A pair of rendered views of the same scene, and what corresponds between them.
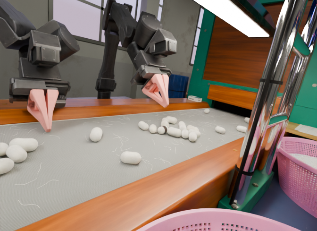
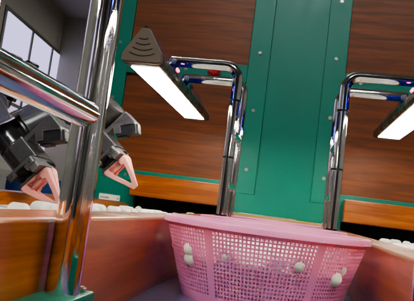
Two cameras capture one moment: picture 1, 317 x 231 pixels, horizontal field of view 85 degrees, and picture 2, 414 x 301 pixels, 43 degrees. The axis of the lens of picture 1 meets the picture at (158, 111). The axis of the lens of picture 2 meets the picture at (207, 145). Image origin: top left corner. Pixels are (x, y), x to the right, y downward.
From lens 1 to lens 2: 0.92 m
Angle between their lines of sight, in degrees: 40
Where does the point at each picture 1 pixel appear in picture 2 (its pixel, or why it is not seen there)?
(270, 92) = (229, 162)
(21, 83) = (39, 160)
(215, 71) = (132, 155)
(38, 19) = not seen: outside the picture
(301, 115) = (240, 204)
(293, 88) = (235, 165)
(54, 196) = not seen: hidden behind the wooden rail
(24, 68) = (31, 147)
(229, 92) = (160, 183)
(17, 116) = (8, 198)
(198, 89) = (108, 183)
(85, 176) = not seen: hidden behind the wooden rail
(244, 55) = (170, 135)
